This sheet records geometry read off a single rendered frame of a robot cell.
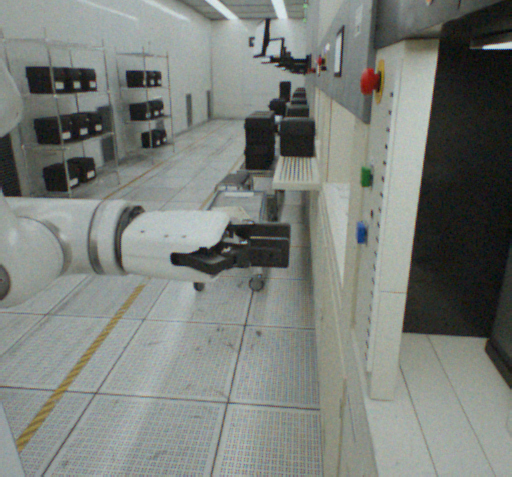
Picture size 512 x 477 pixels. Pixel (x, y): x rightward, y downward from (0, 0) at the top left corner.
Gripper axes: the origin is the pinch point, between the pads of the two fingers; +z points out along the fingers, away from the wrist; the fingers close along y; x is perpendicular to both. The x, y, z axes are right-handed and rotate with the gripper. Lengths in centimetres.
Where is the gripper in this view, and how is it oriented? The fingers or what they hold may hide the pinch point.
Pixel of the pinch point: (271, 243)
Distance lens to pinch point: 45.3
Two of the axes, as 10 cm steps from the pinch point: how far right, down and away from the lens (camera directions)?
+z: 10.0, 0.3, -0.9
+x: 0.0, -9.5, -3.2
